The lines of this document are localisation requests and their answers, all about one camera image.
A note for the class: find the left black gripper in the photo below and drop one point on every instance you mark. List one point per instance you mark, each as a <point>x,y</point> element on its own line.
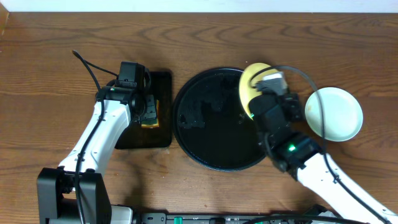
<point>150,111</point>

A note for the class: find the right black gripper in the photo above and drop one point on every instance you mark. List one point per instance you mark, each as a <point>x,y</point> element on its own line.
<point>261,101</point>

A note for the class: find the green and yellow sponge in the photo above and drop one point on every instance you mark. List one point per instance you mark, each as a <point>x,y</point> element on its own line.
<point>152,123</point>

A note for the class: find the yellow plate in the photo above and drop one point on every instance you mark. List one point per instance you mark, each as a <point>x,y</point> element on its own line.
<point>247,89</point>

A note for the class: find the pale green plate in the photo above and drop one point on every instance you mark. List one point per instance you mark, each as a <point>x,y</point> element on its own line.
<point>342,113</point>

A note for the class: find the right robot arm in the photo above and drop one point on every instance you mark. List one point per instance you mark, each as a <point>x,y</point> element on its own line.
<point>306,161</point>

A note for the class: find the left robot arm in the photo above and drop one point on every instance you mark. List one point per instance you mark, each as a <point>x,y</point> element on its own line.
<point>74,192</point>

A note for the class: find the black rectangular tray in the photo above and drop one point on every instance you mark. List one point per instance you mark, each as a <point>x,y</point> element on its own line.
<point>135,137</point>

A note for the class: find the black round tray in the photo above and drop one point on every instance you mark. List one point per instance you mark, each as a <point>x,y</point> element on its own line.
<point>210,124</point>

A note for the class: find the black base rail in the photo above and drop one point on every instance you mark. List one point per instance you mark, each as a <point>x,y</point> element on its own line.
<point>162,218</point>

